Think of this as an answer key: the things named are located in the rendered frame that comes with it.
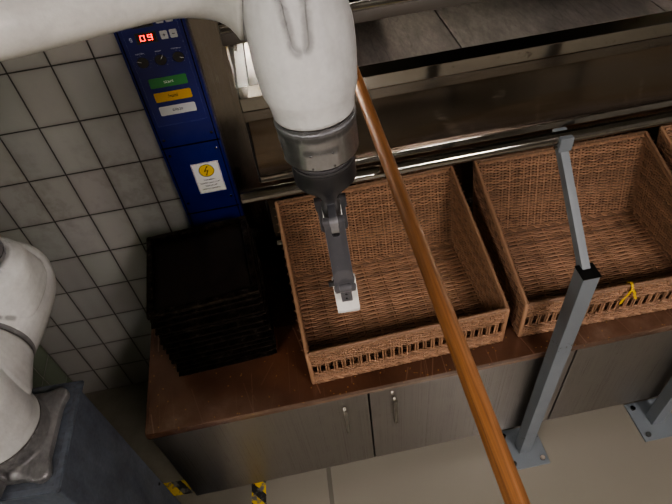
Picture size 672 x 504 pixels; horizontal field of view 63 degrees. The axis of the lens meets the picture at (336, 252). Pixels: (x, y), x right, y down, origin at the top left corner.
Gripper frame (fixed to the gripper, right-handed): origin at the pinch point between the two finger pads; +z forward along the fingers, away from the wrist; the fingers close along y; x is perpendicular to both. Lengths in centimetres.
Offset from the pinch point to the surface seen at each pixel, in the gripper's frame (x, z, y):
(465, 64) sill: 41, 17, -80
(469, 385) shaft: 15.2, 14.8, 13.3
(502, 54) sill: 51, 17, -80
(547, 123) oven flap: 65, 39, -78
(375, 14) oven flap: 16, -7, -63
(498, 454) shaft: 16.1, 15.0, 23.8
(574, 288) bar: 51, 45, -23
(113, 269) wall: -72, 64, -74
